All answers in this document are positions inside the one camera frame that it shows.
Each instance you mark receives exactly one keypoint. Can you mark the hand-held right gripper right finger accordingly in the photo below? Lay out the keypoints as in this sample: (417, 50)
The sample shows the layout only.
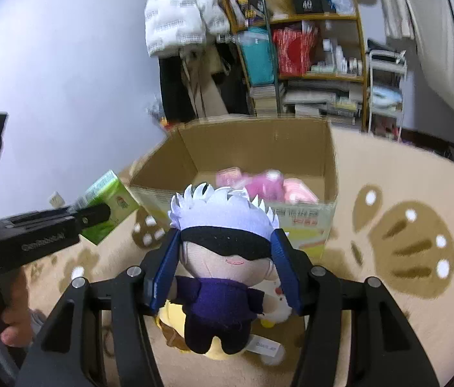
(287, 276)

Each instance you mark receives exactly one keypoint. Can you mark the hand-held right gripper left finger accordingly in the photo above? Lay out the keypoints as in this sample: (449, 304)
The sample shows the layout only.
(165, 276)

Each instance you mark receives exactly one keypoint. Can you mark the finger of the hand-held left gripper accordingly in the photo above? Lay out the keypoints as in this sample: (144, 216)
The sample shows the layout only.
(94, 217)

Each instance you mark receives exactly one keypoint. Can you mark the green tissue pack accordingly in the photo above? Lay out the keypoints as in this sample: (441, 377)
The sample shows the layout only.
(106, 187)

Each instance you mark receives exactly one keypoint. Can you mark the white-haired plush doll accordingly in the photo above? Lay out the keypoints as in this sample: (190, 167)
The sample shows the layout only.
(219, 250)

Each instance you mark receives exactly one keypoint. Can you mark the pink bunny plush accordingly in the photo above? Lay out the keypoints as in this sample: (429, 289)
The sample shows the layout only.
(267, 185)

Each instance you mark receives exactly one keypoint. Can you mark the cardboard box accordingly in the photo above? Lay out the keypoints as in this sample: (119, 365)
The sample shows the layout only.
(251, 145)

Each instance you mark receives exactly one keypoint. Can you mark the person's left hand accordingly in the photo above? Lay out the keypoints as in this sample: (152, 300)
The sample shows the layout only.
(19, 314)

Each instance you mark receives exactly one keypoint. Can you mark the small white plush toy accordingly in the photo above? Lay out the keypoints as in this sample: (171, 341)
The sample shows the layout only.
(277, 304)

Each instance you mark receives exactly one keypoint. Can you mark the yellow plush toy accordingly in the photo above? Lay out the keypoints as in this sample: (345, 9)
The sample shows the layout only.
(170, 330)

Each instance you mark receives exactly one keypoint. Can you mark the plastic bag of toys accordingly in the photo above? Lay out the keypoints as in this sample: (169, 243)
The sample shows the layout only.
(162, 117)

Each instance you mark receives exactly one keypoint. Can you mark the patterned beige carpet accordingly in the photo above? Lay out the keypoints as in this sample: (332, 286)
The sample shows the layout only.
(392, 193)

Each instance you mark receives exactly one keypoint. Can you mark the dark hanging coats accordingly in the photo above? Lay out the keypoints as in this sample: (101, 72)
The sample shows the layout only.
(174, 84)

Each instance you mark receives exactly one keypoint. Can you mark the beige hanging trousers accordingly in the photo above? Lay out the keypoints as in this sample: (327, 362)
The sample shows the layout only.
(207, 84)

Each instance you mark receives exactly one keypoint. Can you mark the upright stack of books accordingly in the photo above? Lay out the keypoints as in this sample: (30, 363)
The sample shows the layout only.
(265, 100)

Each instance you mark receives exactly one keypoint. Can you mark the messy pile of books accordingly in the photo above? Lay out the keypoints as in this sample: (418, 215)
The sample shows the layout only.
(323, 103)

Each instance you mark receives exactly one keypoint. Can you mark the white trolley cart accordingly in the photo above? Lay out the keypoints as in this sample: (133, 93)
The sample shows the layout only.
(388, 88)

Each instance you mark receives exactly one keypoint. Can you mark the teal bag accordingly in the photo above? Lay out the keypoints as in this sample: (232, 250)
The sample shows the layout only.
(257, 58)

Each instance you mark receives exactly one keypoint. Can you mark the white puffer jacket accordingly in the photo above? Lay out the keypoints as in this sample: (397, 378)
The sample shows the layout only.
(174, 12)

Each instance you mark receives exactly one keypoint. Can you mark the group of small bottles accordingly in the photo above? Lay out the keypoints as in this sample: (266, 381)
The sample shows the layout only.
(342, 58)

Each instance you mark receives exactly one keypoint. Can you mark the red patterned bag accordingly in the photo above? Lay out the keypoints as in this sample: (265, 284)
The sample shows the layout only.
(293, 50)

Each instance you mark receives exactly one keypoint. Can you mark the wooden shelf rack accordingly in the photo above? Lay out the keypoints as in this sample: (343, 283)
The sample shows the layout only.
(315, 20)

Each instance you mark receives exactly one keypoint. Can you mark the purple printed bag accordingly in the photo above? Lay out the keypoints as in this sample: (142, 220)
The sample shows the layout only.
(245, 2)

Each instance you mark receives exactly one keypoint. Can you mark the blond wig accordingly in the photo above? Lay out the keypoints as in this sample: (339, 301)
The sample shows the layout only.
(277, 0)

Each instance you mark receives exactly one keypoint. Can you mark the black box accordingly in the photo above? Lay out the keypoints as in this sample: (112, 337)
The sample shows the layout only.
(307, 0)

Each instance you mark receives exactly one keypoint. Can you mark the white quilt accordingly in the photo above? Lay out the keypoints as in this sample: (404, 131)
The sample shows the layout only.
(444, 36)

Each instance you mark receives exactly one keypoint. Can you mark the pale curtain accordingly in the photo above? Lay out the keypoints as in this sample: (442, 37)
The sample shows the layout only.
(380, 0)

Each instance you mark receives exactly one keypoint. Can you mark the wall socket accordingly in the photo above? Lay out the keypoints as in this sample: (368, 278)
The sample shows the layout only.
(56, 198)

